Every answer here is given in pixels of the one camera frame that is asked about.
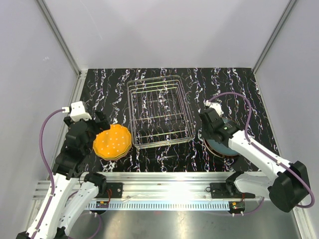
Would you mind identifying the orange dotted scalloped plate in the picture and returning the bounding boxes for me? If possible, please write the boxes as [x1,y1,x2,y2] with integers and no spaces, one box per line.
[93,124,132,156]

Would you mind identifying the dark brown round plate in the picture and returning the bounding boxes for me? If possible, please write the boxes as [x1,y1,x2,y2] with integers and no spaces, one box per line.
[204,117,241,158]

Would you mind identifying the metal wire dish rack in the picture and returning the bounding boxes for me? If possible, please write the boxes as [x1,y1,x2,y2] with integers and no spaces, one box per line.
[127,75,195,149]

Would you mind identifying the blue round plate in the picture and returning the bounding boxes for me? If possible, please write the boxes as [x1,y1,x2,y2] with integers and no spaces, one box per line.
[200,115,239,158]

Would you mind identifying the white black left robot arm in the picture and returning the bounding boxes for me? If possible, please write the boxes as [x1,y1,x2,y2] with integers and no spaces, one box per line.
[16,111,110,239]

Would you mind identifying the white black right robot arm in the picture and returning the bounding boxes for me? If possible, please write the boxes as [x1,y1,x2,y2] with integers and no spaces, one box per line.
[199,108,313,213]

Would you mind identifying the green dotted scalloped plate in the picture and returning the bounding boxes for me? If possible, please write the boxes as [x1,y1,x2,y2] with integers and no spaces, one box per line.
[99,147,131,161]

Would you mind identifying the left green circuit board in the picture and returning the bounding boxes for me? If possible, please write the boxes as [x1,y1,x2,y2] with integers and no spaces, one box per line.
[96,201,109,209]

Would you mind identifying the green circuit board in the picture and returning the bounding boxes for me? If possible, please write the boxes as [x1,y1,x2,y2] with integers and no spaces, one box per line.
[229,201,246,214]
[96,201,109,209]

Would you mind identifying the right green circuit board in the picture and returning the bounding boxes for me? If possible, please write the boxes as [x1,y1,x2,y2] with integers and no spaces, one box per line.
[229,201,246,214]

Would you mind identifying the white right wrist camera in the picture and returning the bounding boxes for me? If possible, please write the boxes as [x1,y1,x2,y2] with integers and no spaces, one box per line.
[204,100,224,116]

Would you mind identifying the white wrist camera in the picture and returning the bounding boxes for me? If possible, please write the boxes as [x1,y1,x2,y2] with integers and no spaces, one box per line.
[204,100,224,116]
[61,101,92,122]

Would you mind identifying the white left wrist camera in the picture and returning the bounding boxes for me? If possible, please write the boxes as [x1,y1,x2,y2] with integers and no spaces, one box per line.
[61,101,92,122]

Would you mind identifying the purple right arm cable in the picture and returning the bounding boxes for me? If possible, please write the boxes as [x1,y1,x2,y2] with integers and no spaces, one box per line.
[208,92,314,209]

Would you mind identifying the left aluminium frame post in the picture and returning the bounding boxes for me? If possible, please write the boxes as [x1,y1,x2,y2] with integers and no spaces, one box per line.
[35,0,82,77]

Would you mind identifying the aluminium frame post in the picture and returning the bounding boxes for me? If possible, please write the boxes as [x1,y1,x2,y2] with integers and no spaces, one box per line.
[35,0,82,77]
[252,0,299,75]

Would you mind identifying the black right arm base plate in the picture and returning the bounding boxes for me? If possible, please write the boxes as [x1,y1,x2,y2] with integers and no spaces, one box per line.
[208,182,256,199]

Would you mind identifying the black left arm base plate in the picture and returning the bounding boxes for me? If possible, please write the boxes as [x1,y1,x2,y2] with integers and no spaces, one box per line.
[97,182,123,199]

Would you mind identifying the aluminium mounting rail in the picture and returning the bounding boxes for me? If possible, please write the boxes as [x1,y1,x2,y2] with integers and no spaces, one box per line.
[31,172,271,201]

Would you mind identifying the white slotted cable duct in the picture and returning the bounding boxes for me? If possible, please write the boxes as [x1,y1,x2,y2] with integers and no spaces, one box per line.
[85,201,230,211]

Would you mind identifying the right aluminium frame post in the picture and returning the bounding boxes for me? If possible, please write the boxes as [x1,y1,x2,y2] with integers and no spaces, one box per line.
[252,0,299,75]

